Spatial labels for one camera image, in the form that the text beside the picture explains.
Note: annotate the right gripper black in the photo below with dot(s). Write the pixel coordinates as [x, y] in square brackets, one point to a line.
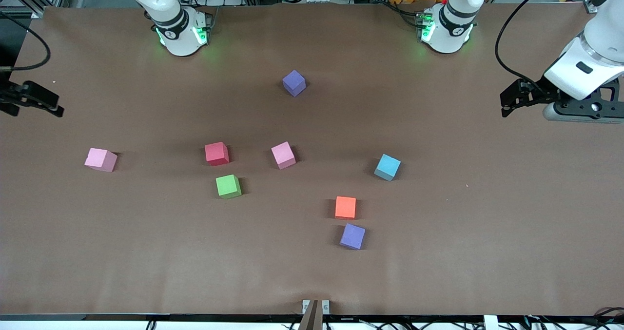
[10, 97]

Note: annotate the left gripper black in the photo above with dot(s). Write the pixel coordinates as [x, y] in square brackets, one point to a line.
[537, 96]

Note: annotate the light blue foam cube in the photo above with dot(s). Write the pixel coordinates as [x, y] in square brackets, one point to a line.
[387, 166]

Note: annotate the green foam cube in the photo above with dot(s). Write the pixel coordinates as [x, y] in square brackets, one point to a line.
[228, 185]

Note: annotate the orange foam cube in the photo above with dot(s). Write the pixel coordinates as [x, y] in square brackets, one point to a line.
[345, 207]

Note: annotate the purple foam cube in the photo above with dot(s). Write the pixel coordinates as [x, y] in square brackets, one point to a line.
[352, 236]
[294, 82]

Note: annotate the pink foam cube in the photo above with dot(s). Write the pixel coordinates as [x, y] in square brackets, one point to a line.
[283, 153]
[100, 158]

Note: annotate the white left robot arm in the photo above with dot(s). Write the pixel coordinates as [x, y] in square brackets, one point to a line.
[451, 32]

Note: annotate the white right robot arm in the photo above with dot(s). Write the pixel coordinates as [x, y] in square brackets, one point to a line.
[180, 28]

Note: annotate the red foam cube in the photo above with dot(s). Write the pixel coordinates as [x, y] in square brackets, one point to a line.
[216, 153]

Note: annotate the brown table cover sheet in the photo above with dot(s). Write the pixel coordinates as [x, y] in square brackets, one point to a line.
[146, 271]

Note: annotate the white post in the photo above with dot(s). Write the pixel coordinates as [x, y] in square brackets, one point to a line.
[488, 323]

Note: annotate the silver metal bracket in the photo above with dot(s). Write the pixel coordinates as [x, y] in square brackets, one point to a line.
[305, 304]

